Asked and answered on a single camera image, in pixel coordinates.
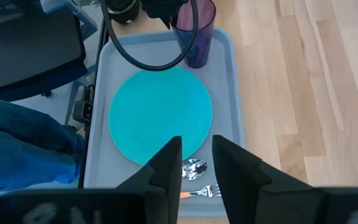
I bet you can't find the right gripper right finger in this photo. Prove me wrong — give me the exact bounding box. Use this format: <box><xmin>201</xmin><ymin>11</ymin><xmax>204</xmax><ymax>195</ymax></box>
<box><xmin>211</xmin><ymin>134</ymin><xmax>328</xmax><ymax>224</ymax></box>

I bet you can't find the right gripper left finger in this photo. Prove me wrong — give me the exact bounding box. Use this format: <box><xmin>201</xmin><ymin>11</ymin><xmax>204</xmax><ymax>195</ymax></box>
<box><xmin>116</xmin><ymin>135</ymin><xmax>183</xmax><ymax>224</ymax></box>

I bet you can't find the wooden handled metal spoon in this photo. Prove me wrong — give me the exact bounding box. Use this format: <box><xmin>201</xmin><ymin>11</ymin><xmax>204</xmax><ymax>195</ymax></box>
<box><xmin>181</xmin><ymin>158</ymin><xmax>208</xmax><ymax>182</ymax></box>

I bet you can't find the wooden handled metal fork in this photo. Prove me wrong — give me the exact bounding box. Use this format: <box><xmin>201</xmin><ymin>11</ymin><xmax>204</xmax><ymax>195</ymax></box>
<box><xmin>180</xmin><ymin>184</ymin><xmax>222</xmax><ymax>200</ymax></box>

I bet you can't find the purple plastic cup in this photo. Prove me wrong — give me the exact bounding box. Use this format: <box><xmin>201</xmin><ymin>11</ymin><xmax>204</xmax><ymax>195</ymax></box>
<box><xmin>169</xmin><ymin>0</ymin><xmax>218</xmax><ymax>70</ymax></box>

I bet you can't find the teal round plate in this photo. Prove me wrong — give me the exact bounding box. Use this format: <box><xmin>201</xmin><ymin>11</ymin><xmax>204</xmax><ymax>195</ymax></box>
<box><xmin>108</xmin><ymin>66</ymin><xmax>214</xmax><ymax>166</ymax></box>

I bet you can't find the grey plastic tray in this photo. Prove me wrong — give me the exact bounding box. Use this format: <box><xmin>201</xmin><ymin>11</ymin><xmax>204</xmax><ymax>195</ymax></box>
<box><xmin>83</xmin><ymin>27</ymin><xmax>246</xmax><ymax>218</ymax></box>

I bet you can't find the black office chair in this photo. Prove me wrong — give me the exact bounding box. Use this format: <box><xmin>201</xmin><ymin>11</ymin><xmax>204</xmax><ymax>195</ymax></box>
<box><xmin>0</xmin><ymin>5</ymin><xmax>88</xmax><ymax>102</ymax></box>

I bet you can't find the black looped cable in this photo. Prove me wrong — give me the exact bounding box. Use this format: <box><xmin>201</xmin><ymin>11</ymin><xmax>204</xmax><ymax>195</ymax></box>
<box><xmin>99</xmin><ymin>0</ymin><xmax>200</xmax><ymax>72</ymax></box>

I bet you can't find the pale aluminium frame bar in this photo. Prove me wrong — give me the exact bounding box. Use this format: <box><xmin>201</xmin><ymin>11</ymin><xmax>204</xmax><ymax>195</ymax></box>
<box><xmin>40</xmin><ymin>0</ymin><xmax>99</xmax><ymax>42</ymax></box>

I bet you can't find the black table edge rail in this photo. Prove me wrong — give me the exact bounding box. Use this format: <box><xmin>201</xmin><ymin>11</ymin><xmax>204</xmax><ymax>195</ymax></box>
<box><xmin>77</xmin><ymin>18</ymin><xmax>109</xmax><ymax>189</ymax></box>

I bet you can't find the small grey camera box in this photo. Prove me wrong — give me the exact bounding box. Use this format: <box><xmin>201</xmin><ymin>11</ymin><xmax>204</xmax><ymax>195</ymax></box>
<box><xmin>72</xmin><ymin>100</ymin><xmax>94</xmax><ymax>124</ymax></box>

